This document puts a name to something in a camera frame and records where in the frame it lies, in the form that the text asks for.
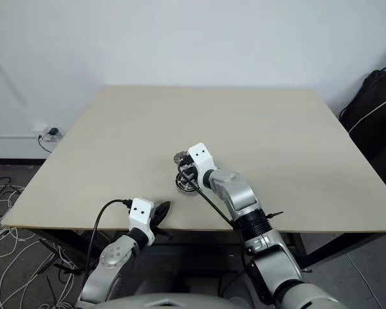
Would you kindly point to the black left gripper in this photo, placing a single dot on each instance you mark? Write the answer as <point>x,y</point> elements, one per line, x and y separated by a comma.
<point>153,222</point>

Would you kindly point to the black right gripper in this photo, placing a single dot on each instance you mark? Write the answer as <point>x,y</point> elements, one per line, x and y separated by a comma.
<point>190,170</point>

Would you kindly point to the grey motor rotor cover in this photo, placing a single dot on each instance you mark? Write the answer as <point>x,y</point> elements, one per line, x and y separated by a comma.
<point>178,156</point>

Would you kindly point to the motor stator with copper windings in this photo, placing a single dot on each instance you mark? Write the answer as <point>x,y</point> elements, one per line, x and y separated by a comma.
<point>184,187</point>

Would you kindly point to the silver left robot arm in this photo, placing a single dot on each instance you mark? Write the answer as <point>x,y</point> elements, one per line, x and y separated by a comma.
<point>112,257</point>

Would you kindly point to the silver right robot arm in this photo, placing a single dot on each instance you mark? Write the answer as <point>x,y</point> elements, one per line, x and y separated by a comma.
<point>235,190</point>

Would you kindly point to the beige table with black legs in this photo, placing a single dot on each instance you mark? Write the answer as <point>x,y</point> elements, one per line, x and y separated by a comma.
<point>212,122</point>

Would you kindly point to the grey robot torso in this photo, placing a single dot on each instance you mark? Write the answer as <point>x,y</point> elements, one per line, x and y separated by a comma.
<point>170,297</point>

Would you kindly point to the black power plug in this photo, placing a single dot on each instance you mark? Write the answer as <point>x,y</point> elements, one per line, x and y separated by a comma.
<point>54,131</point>

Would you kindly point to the black bag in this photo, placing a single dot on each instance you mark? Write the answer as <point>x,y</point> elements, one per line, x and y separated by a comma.
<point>373,116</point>

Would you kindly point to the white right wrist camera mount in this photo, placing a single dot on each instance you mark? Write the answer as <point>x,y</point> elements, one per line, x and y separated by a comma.
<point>201,157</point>

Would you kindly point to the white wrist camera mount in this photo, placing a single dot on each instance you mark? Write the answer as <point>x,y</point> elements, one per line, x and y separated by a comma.
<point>141,212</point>
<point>201,157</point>

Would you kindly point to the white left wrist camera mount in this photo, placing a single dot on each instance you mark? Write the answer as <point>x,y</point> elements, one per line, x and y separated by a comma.
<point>141,212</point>

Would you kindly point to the white wall socket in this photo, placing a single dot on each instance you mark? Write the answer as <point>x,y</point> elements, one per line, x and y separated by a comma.
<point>38,128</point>

